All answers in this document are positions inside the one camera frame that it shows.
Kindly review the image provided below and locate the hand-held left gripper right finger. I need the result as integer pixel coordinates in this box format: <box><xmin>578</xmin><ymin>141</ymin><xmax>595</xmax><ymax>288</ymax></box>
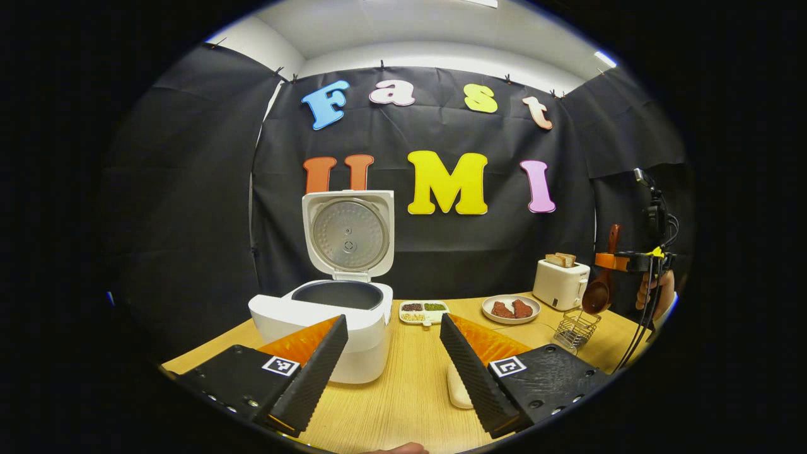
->
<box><xmin>439</xmin><ymin>313</ymin><xmax>612</xmax><ymax>440</ymax></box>

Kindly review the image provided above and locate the wire chopstick holder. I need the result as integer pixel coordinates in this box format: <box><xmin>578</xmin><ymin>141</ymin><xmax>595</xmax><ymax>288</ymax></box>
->
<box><xmin>554</xmin><ymin>308</ymin><xmax>601</xmax><ymax>351</ymax></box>

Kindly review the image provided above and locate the black backdrop cloth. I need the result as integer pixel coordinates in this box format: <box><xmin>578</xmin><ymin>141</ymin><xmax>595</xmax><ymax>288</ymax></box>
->
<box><xmin>101</xmin><ymin>44</ymin><xmax>694</xmax><ymax>363</ymax></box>

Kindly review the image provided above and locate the white divided tray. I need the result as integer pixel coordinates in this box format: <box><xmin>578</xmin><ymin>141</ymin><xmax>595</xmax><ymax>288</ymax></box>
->
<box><xmin>398</xmin><ymin>300</ymin><xmax>450</xmax><ymax>327</ymax></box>

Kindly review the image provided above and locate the cream rounded block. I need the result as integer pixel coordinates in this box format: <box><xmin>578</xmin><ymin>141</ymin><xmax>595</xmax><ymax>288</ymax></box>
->
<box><xmin>446</xmin><ymin>363</ymin><xmax>475</xmax><ymax>410</ymax></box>

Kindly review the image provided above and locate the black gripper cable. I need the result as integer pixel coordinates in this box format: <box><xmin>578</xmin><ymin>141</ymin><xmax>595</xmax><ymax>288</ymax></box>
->
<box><xmin>615</xmin><ymin>255</ymin><xmax>669</xmax><ymax>373</ymax></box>

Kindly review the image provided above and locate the white round plate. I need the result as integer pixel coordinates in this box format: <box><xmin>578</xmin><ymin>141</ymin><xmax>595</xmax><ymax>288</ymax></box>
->
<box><xmin>482</xmin><ymin>294</ymin><xmax>542</xmax><ymax>325</ymax></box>

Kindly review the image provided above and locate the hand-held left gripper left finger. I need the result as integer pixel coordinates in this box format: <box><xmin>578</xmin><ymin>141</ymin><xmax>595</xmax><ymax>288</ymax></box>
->
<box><xmin>161</xmin><ymin>315</ymin><xmax>349</xmax><ymax>438</ymax></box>

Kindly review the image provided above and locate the brown wooden spoon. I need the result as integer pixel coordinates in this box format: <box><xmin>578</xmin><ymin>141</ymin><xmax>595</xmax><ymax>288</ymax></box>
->
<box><xmin>581</xmin><ymin>224</ymin><xmax>622</xmax><ymax>315</ymax></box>

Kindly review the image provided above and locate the white rice cooker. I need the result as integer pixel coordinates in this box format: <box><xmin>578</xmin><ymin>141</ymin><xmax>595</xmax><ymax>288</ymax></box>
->
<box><xmin>248</xmin><ymin>190</ymin><xmax>395</xmax><ymax>385</ymax></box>

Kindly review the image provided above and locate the white toaster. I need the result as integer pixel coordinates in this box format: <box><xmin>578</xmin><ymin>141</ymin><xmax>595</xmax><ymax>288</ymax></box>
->
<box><xmin>533</xmin><ymin>258</ymin><xmax>591</xmax><ymax>311</ymax></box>

